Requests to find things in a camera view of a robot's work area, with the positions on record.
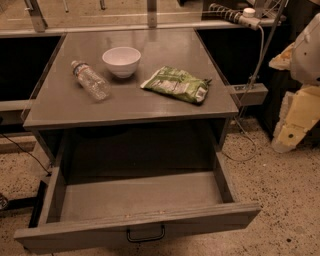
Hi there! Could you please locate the grey top drawer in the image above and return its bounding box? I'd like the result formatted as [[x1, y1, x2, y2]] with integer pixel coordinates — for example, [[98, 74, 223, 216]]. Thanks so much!
[[13, 133, 262, 256]]

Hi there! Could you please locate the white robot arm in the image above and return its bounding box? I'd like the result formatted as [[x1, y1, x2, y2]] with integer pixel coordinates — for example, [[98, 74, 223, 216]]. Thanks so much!
[[269, 14, 320, 153]]

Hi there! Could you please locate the grey cabinet with top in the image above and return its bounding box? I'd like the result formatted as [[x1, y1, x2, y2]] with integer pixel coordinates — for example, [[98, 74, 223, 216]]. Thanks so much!
[[24, 28, 238, 165]]

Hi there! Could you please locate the dark cabinet at right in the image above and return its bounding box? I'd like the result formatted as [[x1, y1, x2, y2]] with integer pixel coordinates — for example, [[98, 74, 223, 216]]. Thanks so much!
[[263, 0, 320, 148]]

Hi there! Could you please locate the white emergency stop button box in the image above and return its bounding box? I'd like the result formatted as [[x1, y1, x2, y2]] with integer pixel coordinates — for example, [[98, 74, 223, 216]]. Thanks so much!
[[238, 8, 260, 30]]

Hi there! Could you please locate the green chip bag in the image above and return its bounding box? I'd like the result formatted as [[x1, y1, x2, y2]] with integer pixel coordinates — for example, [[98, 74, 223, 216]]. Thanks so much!
[[140, 66, 211, 105]]

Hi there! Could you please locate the white ceramic bowl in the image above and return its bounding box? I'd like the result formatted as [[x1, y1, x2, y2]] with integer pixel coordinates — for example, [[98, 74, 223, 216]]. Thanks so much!
[[102, 47, 141, 78]]

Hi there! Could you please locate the clear plastic water bottle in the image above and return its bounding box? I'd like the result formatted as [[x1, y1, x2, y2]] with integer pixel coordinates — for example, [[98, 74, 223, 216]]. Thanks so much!
[[71, 60, 111, 101]]

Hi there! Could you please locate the grey wall bracket box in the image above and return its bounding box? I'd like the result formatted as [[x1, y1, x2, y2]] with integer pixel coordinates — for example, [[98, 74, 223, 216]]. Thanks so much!
[[227, 83, 268, 108]]

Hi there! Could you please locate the grey cable on floor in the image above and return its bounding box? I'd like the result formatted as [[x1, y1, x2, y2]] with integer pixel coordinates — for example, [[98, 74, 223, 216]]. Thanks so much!
[[221, 25, 266, 163]]

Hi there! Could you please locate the black drawer handle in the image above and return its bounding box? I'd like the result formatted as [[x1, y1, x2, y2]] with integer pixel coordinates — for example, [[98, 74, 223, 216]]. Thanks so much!
[[126, 224, 166, 243]]

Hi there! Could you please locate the black cable on left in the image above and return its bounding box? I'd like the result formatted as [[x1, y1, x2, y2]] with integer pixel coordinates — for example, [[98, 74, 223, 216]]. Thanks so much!
[[0, 132, 52, 176]]

